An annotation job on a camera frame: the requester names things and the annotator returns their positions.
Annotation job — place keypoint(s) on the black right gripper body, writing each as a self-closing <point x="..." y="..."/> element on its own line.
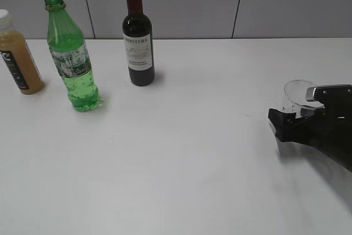
<point x="329" y="131"/>

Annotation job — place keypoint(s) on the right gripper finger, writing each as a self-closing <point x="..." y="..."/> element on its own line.
<point x="289" y="128"/>
<point x="338" y="96"/>

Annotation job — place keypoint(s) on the transparent plastic cup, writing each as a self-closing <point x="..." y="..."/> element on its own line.
<point x="294" y="99"/>

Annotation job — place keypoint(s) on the green sprite bottle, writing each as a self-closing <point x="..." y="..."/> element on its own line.
<point x="67" y="47"/>

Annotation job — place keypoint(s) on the dark red wine bottle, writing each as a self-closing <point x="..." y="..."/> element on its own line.
<point x="137" y="36"/>

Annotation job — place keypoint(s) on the orange juice bottle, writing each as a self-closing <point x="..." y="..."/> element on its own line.
<point x="17" y="57"/>

